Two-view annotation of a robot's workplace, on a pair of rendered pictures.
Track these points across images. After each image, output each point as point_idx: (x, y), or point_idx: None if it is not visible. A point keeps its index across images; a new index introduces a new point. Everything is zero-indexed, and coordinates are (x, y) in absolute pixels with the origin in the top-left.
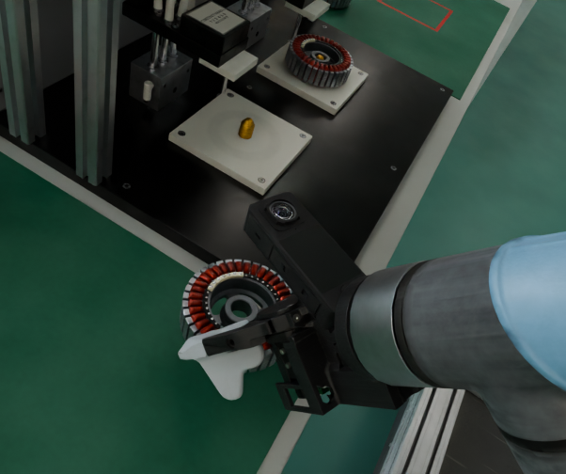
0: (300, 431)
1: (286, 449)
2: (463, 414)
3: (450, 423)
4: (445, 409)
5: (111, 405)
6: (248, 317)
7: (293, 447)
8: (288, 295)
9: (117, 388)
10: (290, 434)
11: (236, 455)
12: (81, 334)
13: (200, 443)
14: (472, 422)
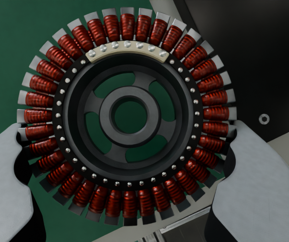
0: (150, 232)
1: (126, 239)
2: None
3: None
4: None
5: None
6: (129, 137)
7: (135, 241)
8: (216, 143)
9: (5, 102)
10: (139, 229)
11: (78, 221)
12: None
13: (53, 193)
14: None
